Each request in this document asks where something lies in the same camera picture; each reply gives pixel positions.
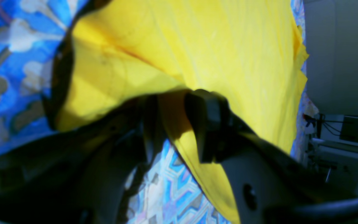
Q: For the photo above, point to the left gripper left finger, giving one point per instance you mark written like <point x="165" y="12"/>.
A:
<point x="78" y="177"/>

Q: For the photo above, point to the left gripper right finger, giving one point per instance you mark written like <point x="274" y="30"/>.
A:
<point x="268" y="185"/>

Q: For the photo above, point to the yellow T-shirt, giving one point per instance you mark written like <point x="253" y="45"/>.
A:
<point x="249" y="51"/>

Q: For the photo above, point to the patterned blue tablecloth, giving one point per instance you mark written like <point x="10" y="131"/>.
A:
<point x="36" y="65"/>

